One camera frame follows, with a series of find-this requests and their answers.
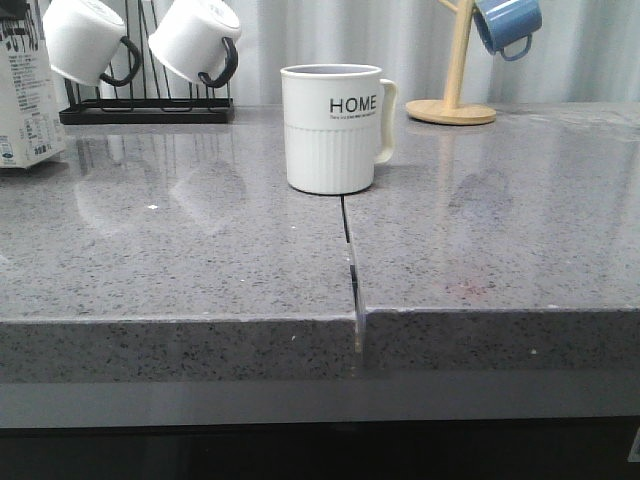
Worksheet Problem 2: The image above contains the white ribbed HOME mug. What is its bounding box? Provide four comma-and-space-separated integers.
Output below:
280, 64, 398, 195

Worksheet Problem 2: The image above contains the blue enamel mug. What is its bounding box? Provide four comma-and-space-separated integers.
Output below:
473, 0, 542, 62

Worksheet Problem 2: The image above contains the white mug black handle left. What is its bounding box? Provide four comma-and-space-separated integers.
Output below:
42, 0, 141, 87

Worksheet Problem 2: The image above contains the wooden mug tree stand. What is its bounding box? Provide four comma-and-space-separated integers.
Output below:
405, 0, 496, 126

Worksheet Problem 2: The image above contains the white mug black handle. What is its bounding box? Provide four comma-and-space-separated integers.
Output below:
148, 0, 241, 89
42, 0, 141, 87

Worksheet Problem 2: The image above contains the white mug black handle right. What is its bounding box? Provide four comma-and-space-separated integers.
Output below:
148, 0, 241, 89

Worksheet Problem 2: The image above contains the black wire mug rack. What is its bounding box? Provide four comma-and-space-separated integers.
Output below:
60, 1, 234, 125

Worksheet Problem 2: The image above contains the white blue milk carton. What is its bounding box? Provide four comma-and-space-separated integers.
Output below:
1, 1, 65, 168

